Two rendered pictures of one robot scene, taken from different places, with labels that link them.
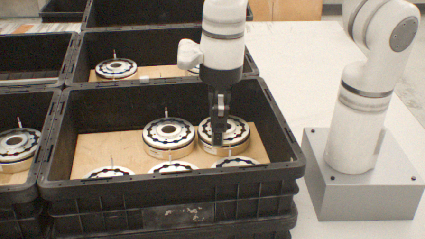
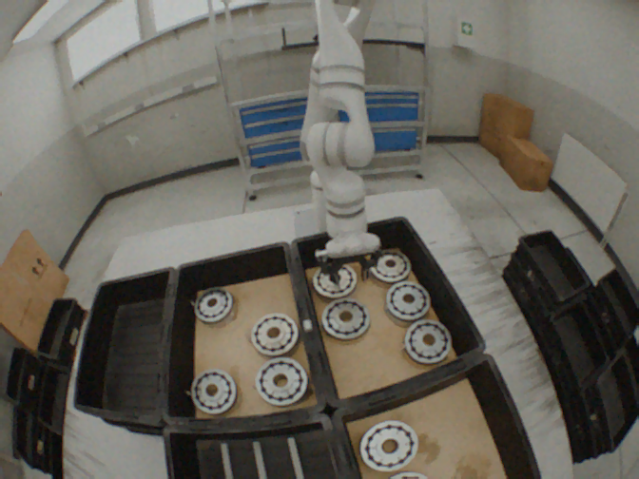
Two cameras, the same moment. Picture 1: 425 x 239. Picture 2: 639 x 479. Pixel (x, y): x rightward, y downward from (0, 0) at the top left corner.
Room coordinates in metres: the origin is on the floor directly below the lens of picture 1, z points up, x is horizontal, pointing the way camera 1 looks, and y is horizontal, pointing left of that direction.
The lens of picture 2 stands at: (0.74, 0.35, 1.36)
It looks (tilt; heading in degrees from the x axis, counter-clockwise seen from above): 43 degrees down; 270
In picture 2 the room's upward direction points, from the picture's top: 7 degrees counter-clockwise
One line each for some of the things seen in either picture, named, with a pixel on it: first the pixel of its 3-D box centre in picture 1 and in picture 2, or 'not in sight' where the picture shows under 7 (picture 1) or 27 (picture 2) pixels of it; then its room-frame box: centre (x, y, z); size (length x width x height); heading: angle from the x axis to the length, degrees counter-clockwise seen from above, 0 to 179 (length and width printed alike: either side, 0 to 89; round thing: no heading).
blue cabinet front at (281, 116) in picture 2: not in sight; (287, 132); (0.88, -1.81, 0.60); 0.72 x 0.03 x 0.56; 1
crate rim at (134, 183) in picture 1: (170, 126); (378, 294); (0.63, 0.05, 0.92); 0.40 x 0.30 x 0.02; 97
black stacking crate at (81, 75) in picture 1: (162, 74); (239, 337); (0.93, 0.09, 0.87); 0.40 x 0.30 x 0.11; 97
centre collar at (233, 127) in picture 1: (223, 127); (335, 278); (0.71, -0.04, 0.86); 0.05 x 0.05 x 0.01
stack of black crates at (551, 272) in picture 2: not in sight; (537, 289); (-0.36, -0.12, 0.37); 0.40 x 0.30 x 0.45; 91
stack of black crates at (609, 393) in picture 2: not in sight; (590, 416); (-0.38, 0.68, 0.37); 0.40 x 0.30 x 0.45; 91
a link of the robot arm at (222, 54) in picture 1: (211, 43); (348, 221); (0.68, -0.02, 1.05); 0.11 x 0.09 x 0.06; 91
